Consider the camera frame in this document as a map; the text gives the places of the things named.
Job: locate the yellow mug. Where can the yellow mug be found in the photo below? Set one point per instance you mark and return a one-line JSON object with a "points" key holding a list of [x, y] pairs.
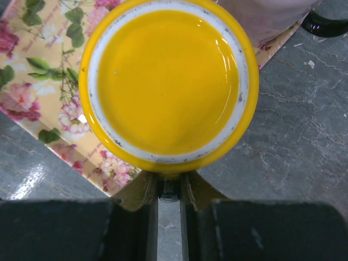
{"points": [[169, 86]]}

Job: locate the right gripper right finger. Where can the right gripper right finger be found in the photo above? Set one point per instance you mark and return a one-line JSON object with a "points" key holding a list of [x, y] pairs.
{"points": [[217, 228]]}

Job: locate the floral placemat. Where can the floral placemat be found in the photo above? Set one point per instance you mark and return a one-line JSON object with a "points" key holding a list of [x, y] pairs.
{"points": [[41, 47]]}

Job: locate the purple mug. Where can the purple mug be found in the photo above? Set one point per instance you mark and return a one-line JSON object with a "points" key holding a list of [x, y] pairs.
{"points": [[264, 20]]}

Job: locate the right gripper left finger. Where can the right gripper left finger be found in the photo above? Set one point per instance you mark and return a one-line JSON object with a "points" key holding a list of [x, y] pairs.
{"points": [[122, 227]]}

